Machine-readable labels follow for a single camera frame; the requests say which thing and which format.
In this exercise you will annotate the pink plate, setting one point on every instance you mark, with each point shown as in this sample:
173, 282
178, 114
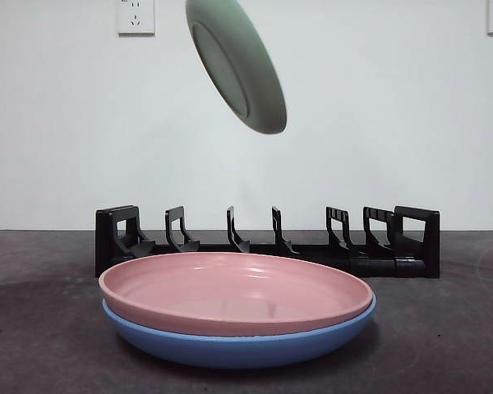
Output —
181, 287

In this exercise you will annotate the green plate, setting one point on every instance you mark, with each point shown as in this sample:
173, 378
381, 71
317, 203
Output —
246, 70

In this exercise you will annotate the blue plate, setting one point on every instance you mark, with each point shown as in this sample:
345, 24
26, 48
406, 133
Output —
230, 349

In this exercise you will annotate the black plate rack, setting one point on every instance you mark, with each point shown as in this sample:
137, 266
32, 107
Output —
431, 246

